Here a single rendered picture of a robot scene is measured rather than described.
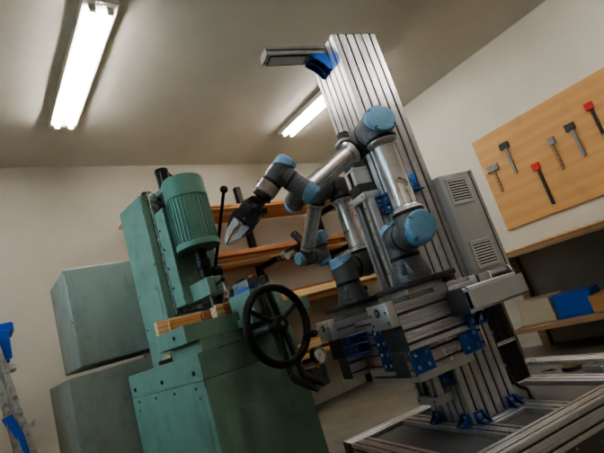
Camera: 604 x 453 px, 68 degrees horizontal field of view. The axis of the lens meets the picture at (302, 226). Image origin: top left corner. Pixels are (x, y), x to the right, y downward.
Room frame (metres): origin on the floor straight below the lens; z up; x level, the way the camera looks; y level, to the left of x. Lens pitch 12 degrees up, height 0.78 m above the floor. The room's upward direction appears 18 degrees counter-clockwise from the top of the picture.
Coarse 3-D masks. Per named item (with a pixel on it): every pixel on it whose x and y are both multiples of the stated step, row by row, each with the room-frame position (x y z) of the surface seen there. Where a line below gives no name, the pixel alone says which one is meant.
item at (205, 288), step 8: (200, 280) 1.74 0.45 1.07; (208, 280) 1.71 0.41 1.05; (216, 280) 1.73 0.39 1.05; (192, 288) 1.78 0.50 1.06; (200, 288) 1.74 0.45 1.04; (208, 288) 1.71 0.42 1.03; (216, 288) 1.73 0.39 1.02; (224, 288) 1.76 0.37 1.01; (192, 296) 1.79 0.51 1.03; (200, 296) 1.75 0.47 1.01; (208, 296) 1.73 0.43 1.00
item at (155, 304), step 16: (128, 208) 1.89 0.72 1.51; (144, 208) 1.82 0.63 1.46; (128, 224) 1.91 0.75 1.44; (144, 224) 1.81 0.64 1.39; (128, 240) 1.93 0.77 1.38; (144, 240) 1.83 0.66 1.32; (144, 256) 1.86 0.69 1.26; (160, 256) 1.83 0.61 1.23; (144, 272) 1.88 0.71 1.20; (160, 272) 1.82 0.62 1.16; (144, 288) 1.90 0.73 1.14; (160, 288) 1.81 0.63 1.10; (144, 304) 1.92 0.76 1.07; (160, 304) 1.82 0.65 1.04; (208, 304) 1.95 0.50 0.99; (144, 320) 1.94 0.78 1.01
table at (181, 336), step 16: (288, 304) 1.82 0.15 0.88; (304, 304) 1.89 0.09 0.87; (208, 320) 1.54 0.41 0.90; (224, 320) 1.59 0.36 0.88; (240, 320) 1.61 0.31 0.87; (256, 320) 1.57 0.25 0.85; (160, 336) 1.58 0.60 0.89; (176, 336) 1.51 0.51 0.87; (192, 336) 1.49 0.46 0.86; (208, 336) 1.53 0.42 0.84; (160, 352) 1.60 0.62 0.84
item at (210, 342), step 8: (240, 328) 1.63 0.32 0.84; (216, 336) 1.56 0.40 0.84; (224, 336) 1.58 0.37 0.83; (232, 336) 1.60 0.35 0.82; (240, 336) 1.63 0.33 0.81; (192, 344) 1.54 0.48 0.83; (200, 344) 1.51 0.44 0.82; (208, 344) 1.53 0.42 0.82; (216, 344) 1.55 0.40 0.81; (224, 344) 1.57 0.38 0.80; (176, 352) 1.62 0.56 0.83; (184, 352) 1.58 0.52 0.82; (192, 352) 1.55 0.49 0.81
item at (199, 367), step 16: (272, 336) 1.73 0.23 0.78; (208, 352) 1.52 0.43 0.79; (224, 352) 1.57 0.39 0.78; (240, 352) 1.61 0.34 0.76; (272, 352) 1.72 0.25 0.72; (160, 368) 1.68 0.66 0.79; (176, 368) 1.60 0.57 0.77; (192, 368) 1.52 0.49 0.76; (208, 368) 1.51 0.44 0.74; (224, 368) 1.55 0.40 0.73; (144, 384) 1.79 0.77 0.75; (160, 384) 1.70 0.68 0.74; (176, 384) 1.61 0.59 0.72
